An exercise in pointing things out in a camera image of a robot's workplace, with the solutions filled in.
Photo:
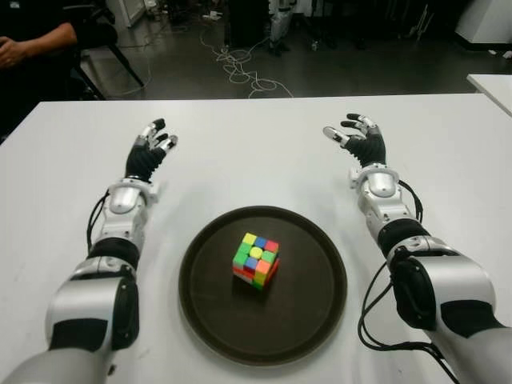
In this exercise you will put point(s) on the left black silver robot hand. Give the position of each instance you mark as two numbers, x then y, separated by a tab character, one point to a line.
144	160

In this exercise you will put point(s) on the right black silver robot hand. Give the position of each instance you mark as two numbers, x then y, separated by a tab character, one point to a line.
368	146

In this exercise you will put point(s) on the multicoloured Rubik's cube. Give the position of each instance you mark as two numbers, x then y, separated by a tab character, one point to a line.
256	260

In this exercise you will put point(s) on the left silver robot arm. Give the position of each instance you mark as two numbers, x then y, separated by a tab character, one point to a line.
116	224

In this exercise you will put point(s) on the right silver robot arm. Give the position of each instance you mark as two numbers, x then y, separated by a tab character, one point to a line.
416	264

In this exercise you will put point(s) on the round dark brown plate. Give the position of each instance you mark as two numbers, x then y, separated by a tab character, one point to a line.
304	304

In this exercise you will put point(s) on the black chair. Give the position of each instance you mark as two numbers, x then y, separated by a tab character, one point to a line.
100	32

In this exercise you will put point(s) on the white side table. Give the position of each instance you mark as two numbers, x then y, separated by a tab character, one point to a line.
494	86

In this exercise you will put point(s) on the white glass-front cabinet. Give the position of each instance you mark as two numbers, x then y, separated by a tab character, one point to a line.
128	12

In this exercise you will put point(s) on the seated person in black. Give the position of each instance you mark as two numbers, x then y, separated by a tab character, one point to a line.
40	40

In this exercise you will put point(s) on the white power strip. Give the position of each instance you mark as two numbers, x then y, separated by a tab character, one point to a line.
212	16

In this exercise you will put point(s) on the small white floor object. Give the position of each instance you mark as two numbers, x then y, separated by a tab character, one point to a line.
506	54

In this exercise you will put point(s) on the black cabinet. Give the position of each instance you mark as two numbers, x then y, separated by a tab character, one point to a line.
248	22

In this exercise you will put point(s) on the white slanted cabinet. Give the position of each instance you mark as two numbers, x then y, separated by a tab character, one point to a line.
488	20

